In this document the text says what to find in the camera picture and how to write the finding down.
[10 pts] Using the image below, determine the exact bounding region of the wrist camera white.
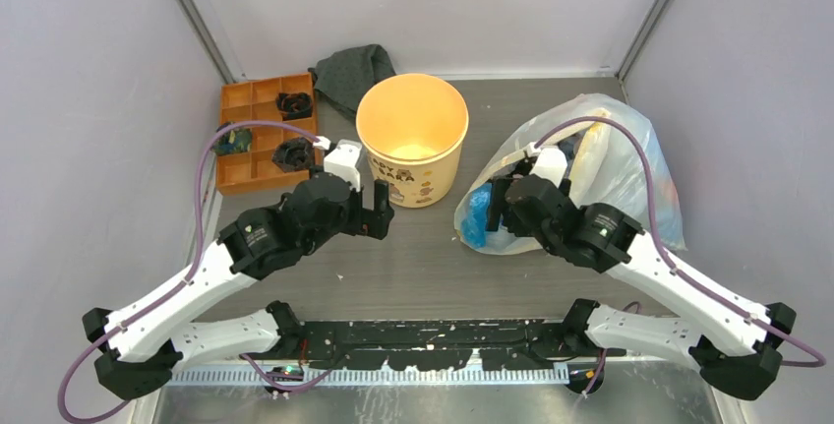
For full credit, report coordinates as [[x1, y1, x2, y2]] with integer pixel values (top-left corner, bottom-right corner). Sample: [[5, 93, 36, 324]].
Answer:
[[530, 146, 567, 187], [324, 139, 364, 192]]

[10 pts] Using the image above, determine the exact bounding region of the black bag roll upper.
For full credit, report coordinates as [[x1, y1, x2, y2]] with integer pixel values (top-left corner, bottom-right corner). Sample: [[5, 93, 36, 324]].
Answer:
[[275, 92, 314, 121]]

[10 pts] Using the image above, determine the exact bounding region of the black bag roll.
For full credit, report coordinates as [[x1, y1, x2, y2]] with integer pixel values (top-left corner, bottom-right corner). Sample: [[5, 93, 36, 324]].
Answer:
[[271, 137, 315, 173], [275, 92, 314, 121]]

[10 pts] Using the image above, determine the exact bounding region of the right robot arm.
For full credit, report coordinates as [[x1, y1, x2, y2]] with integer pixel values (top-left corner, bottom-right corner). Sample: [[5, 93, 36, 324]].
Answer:
[[487, 174, 796, 400]]

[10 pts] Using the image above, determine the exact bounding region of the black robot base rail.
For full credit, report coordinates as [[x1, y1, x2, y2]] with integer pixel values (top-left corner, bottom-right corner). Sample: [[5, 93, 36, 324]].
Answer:
[[249, 301, 601, 372]]

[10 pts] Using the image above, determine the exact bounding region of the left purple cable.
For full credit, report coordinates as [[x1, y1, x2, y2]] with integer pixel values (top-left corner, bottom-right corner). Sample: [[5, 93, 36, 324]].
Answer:
[[57, 121, 333, 424]]

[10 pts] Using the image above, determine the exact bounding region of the yellow trash bin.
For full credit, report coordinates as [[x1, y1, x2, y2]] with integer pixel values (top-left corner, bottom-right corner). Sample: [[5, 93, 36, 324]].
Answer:
[[356, 73, 470, 209]]

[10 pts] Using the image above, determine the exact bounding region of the orange compartment tray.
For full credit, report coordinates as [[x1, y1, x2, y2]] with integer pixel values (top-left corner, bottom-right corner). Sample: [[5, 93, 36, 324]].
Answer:
[[215, 72, 319, 196]]

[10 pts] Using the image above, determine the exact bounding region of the blue trash bag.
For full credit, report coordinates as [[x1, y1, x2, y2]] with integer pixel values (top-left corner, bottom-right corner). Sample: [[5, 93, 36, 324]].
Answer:
[[460, 182, 492, 249]]

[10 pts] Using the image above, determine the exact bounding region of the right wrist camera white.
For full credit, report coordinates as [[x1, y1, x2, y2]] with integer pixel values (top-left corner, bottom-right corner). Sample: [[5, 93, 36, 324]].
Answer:
[[530, 146, 567, 187]]

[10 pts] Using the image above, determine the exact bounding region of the black bag roll lower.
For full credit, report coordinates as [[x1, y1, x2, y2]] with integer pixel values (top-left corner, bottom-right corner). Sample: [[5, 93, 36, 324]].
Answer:
[[271, 137, 315, 173]]

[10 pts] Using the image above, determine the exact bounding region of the white slotted cable duct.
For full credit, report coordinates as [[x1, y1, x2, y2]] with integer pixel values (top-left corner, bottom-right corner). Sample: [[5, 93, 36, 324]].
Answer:
[[169, 363, 569, 387]]

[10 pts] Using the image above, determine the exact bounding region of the large clear plastic bag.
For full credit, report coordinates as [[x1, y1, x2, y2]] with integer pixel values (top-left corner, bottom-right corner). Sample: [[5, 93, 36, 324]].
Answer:
[[453, 93, 686, 255]]

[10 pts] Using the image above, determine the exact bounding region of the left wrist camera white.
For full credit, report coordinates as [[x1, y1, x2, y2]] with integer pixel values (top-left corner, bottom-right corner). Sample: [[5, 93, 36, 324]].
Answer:
[[324, 139, 364, 192]]

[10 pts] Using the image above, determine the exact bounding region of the grey dotted cloth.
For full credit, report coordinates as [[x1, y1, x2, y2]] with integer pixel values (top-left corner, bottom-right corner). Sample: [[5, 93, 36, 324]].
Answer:
[[308, 44, 396, 122]]

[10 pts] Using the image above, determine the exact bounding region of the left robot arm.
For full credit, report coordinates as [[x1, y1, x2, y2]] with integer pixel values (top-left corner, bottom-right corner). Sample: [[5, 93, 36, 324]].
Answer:
[[83, 171, 394, 400]]

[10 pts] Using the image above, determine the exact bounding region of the blue green bag roll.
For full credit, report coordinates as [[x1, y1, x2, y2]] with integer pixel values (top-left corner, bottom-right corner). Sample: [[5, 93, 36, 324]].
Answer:
[[211, 127, 254, 156]]

